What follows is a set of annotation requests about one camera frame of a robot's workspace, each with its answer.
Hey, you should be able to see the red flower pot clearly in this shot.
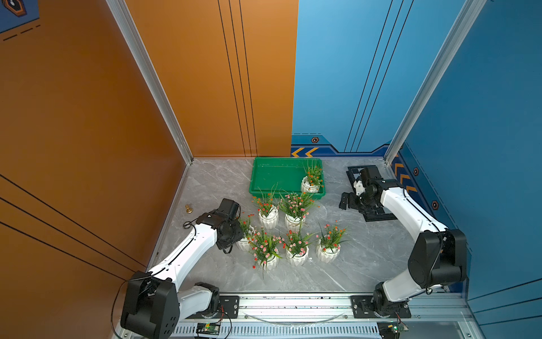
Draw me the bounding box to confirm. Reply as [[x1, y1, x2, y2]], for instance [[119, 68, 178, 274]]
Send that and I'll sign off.
[[253, 186, 279, 230], [237, 213, 255, 252]]

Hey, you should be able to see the orange flower pot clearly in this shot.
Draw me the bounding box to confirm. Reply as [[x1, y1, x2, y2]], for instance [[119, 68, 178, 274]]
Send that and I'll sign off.
[[316, 224, 347, 264], [301, 160, 323, 194]]

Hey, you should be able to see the pink flower pot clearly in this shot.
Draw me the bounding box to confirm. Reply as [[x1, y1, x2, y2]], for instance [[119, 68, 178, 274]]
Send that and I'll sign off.
[[248, 227, 285, 272], [278, 192, 315, 231], [280, 230, 315, 266]]

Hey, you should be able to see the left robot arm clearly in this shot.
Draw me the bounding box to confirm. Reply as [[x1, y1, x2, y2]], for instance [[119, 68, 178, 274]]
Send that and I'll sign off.
[[120, 199, 244, 338]]

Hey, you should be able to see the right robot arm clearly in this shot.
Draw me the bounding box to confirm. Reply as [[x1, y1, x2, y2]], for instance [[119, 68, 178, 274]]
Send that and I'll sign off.
[[340, 165, 467, 318]]

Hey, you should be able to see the green plastic storage tray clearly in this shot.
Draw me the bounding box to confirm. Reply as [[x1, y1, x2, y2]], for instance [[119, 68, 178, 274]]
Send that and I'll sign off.
[[248, 157, 323, 197]]

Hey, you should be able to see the black white chessboard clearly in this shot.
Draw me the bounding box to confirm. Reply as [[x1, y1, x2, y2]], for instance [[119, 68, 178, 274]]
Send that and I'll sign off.
[[360, 178, 399, 222]]

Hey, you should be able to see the left green circuit board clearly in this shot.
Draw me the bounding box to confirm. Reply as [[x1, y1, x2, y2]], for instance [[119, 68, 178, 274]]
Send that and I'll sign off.
[[196, 323, 221, 338]]

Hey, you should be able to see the right circuit board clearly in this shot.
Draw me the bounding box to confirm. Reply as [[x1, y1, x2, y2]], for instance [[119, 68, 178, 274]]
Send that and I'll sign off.
[[378, 323, 409, 339]]

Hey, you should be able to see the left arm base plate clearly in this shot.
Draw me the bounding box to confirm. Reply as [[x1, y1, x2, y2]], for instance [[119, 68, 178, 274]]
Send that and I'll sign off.
[[187, 295, 240, 319]]

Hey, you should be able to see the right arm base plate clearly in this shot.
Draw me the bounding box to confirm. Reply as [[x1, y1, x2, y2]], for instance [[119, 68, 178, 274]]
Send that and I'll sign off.
[[350, 295, 412, 319]]

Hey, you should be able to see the aluminium front rail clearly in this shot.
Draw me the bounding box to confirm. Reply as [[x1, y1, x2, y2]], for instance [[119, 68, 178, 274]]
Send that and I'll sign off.
[[220, 291, 474, 323]]

